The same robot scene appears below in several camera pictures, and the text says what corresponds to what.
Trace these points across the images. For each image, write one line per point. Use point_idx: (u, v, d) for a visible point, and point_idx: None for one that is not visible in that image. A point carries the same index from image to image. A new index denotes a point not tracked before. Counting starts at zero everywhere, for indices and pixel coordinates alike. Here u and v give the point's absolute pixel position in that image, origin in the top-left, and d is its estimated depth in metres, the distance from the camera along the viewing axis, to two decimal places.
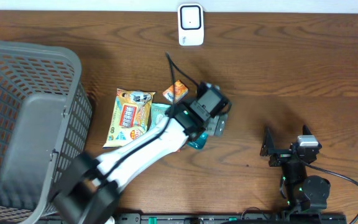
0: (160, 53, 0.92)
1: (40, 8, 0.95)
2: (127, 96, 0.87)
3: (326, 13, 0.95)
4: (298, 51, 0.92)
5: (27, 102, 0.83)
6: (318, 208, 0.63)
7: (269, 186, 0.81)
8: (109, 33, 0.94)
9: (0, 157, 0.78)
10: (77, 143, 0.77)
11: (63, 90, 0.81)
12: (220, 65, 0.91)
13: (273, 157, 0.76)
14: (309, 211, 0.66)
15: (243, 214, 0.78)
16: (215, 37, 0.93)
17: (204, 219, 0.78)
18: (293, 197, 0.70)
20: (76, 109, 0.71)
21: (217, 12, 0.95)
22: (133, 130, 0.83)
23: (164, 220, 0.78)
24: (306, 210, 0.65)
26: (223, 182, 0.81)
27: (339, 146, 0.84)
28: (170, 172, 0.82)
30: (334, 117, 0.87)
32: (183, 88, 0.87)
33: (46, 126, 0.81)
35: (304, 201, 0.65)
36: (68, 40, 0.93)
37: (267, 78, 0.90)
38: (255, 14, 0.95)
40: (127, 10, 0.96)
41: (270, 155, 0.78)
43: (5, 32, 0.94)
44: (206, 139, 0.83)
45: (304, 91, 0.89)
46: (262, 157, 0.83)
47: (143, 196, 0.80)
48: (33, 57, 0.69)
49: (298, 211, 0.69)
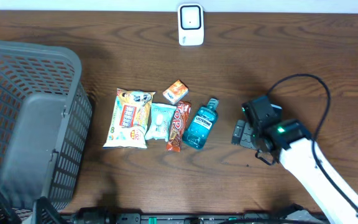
0: (160, 52, 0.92)
1: (40, 8, 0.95)
2: (126, 96, 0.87)
3: (325, 13, 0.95)
4: (298, 51, 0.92)
5: (27, 102, 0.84)
6: (261, 104, 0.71)
7: (265, 156, 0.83)
8: (109, 33, 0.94)
9: (0, 157, 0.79)
10: (77, 143, 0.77)
11: (63, 90, 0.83)
12: (219, 65, 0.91)
13: (244, 129, 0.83)
14: (263, 115, 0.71)
15: (243, 214, 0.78)
16: (215, 37, 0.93)
17: (204, 219, 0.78)
18: (255, 126, 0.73)
20: (76, 109, 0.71)
21: (217, 12, 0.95)
22: (133, 130, 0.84)
23: (164, 220, 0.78)
24: (257, 113, 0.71)
26: (224, 182, 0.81)
27: (339, 147, 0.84)
28: (170, 172, 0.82)
30: (334, 117, 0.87)
32: (184, 88, 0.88)
33: (41, 130, 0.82)
35: (253, 114, 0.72)
36: (68, 40, 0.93)
37: (267, 78, 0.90)
38: (256, 14, 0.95)
40: (127, 11, 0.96)
41: (240, 129, 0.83)
43: (4, 32, 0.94)
44: (206, 139, 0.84)
45: (304, 91, 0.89)
46: (236, 144, 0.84)
47: (143, 196, 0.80)
48: (32, 57, 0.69)
49: (265, 125, 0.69)
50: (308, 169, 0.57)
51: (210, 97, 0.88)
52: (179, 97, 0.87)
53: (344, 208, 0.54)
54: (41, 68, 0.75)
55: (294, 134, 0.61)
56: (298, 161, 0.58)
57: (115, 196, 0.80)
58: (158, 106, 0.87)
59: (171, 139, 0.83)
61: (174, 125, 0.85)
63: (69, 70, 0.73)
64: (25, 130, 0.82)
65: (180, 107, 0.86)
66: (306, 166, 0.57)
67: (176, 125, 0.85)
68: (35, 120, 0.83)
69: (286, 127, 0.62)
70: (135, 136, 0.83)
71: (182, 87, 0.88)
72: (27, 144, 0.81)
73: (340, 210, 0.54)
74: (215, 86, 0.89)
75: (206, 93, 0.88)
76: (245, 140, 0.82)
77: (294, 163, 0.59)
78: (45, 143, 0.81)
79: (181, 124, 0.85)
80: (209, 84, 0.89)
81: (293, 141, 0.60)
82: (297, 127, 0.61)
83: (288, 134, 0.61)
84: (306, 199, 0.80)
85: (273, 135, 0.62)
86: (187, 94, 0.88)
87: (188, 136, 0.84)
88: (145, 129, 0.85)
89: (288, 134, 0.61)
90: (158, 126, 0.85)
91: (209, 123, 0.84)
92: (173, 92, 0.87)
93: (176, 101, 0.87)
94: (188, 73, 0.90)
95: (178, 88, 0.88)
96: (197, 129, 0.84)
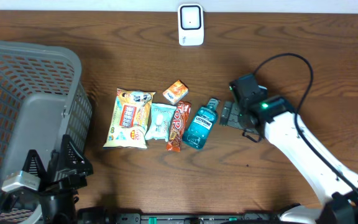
0: (160, 53, 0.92)
1: (40, 8, 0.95)
2: (127, 96, 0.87)
3: (325, 13, 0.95)
4: (298, 51, 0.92)
5: (27, 102, 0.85)
6: (248, 82, 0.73)
7: (251, 134, 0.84)
8: (109, 33, 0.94)
9: (0, 157, 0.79)
10: (78, 143, 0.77)
11: (63, 90, 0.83)
12: (219, 66, 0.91)
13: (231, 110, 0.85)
14: (249, 93, 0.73)
15: (243, 214, 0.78)
16: (215, 37, 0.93)
17: (204, 219, 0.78)
18: (241, 104, 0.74)
20: (76, 109, 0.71)
21: (217, 12, 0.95)
22: (133, 130, 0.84)
23: (164, 220, 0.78)
24: (242, 91, 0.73)
26: (224, 182, 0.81)
27: (339, 146, 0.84)
28: (170, 172, 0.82)
30: (334, 117, 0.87)
32: (184, 88, 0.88)
33: (42, 130, 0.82)
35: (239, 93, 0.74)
36: (68, 40, 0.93)
37: (267, 78, 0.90)
38: (256, 14, 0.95)
40: (127, 11, 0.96)
41: (228, 109, 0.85)
43: (4, 32, 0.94)
44: (206, 139, 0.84)
45: (304, 91, 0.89)
46: (224, 126, 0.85)
47: (143, 196, 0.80)
48: (32, 57, 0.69)
49: (250, 102, 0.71)
50: (293, 144, 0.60)
51: (210, 97, 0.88)
52: (179, 97, 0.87)
53: (327, 174, 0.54)
54: (41, 68, 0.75)
55: (278, 109, 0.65)
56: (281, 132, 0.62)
57: (115, 196, 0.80)
58: (158, 106, 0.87)
59: (171, 139, 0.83)
61: (174, 125, 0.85)
63: (69, 70, 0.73)
64: (25, 129, 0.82)
65: (180, 107, 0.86)
66: (289, 138, 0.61)
67: (176, 125, 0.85)
68: (35, 119, 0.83)
69: (271, 104, 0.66)
70: (135, 136, 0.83)
71: (182, 87, 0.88)
72: (27, 144, 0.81)
73: (321, 173, 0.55)
74: (215, 86, 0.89)
75: (206, 93, 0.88)
76: (232, 120, 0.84)
77: (280, 136, 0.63)
78: (46, 142, 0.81)
79: (181, 124, 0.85)
80: (209, 84, 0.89)
81: (276, 115, 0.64)
82: (281, 103, 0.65)
83: (271, 109, 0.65)
84: (306, 200, 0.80)
85: (258, 111, 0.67)
86: (187, 94, 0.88)
87: (188, 136, 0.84)
88: (145, 129, 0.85)
89: (271, 110, 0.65)
90: (158, 126, 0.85)
91: (209, 122, 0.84)
92: (173, 92, 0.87)
93: (176, 101, 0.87)
94: (188, 73, 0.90)
95: (178, 88, 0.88)
96: (197, 129, 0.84)
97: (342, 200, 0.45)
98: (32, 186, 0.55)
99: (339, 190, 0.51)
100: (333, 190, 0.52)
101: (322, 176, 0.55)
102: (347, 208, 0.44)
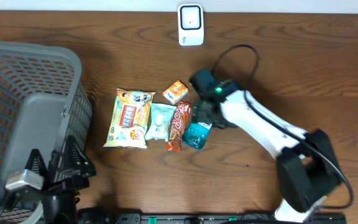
0: (160, 53, 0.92)
1: (40, 8, 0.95)
2: (127, 96, 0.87)
3: (325, 13, 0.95)
4: (298, 51, 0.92)
5: (27, 101, 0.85)
6: (204, 75, 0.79)
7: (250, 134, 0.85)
8: (109, 33, 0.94)
9: (0, 157, 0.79)
10: (78, 143, 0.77)
11: (63, 90, 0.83)
12: (219, 65, 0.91)
13: None
14: (206, 84, 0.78)
15: (243, 214, 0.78)
16: (215, 37, 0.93)
17: (204, 219, 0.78)
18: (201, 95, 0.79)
20: (76, 109, 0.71)
21: (217, 12, 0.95)
22: (133, 130, 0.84)
23: (164, 220, 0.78)
24: (200, 84, 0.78)
26: (224, 182, 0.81)
27: (339, 146, 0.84)
28: (170, 172, 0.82)
30: (334, 117, 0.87)
32: (184, 88, 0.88)
33: (42, 130, 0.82)
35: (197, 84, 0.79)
36: (68, 40, 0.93)
37: (267, 78, 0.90)
38: (256, 14, 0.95)
40: (127, 11, 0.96)
41: None
43: (4, 32, 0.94)
44: (206, 139, 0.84)
45: (304, 91, 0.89)
46: None
47: (143, 196, 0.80)
48: (32, 56, 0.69)
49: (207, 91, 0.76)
50: (243, 116, 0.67)
51: None
52: (179, 97, 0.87)
53: (277, 134, 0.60)
54: (41, 68, 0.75)
55: (230, 92, 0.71)
56: (234, 109, 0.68)
57: (115, 196, 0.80)
58: (158, 106, 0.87)
59: (171, 139, 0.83)
61: (174, 125, 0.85)
63: (69, 70, 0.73)
64: (25, 129, 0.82)
65: (180, 107, 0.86)
66: (240, 112, 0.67)
67: (176, 125, 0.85)
68: (35, 119, 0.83)
69: (224, 88, 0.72)
70: (135, 136, 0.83)
71: (182, 87, 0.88)
72: (27, 144, 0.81)
73: (271, 135, 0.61)
74: None
75: None
76: None
77: (233, 114, 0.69)
78: (46, 142, 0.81)
79: (181, 124, 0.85)
80: None
81: (228, 96, 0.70)
82: (233, 86, 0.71)
83: (224, 91, 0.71)
84: None
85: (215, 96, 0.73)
86: (186, 94, 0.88)
87: (188, 137, 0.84)
88: (145, 129, 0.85)
89: (224, 93, 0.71)
90: (158, 126, 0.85)
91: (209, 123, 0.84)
92: (173, 92, 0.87)
93: (176, 101, 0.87)
94: (188, 73, 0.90)
95: (178, 88, 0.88)
96: (197, 129, 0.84)
97: (293, 155, 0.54)
98: (36, 185, 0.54)
99: (287, 144, 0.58)
100: (281, 145, 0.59)
101: (272, 137, 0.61)
102: (297, 162, 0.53)
